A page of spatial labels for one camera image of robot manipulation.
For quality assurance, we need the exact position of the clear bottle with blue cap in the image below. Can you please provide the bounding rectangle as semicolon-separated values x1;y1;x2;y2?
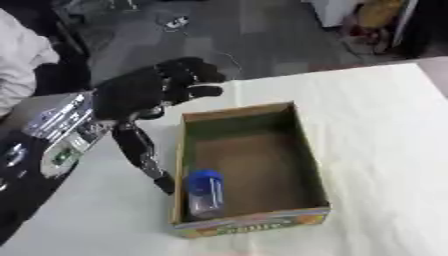
183;168;228;220

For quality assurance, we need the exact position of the white cable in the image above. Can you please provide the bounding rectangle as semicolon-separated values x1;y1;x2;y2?
155;13;245;81

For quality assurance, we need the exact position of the tan cardboard box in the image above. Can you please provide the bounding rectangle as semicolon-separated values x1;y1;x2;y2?
168;101;333;239

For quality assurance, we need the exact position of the yellow bag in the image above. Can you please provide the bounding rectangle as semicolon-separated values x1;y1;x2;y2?
355;0;406;30

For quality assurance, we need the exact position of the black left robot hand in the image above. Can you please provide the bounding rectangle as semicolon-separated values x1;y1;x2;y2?
91;56;228;196

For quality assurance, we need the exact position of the white cabinet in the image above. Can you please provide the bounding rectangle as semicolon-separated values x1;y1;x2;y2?
302;0;366;28

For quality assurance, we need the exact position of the person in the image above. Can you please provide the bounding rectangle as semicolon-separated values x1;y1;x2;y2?
0;8;62;118

